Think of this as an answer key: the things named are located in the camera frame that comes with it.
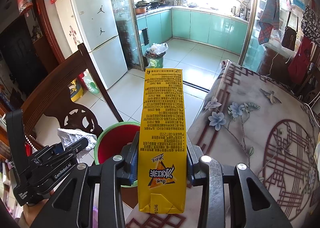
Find yellow drink carton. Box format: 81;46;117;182
137;68;187;214

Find white printed paper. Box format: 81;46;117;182
57;128;97;161

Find green kitchen trash bin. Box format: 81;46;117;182
145;43;169;68

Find teal kitchen cabinets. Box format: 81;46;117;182
136;6;248;55

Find person's left hand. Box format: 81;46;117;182
17;199;48;227

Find red bin with green rim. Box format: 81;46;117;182
94;121;142;189

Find dark carved wooden chair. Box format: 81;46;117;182
22;44;124;136

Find green detergent bottle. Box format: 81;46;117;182
82;69;99;94

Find red hanging garment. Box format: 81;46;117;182
288;36;312;84

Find orange cooking pot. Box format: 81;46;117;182
135;6;148;15

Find white refrigerator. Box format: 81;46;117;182
55;0;127;89

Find brown hanging handbag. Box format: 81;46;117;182
281;11;299;51

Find plaid hanging cloth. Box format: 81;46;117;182
258;0;280;45

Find black white patterned bag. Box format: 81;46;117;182
301;5;320;46

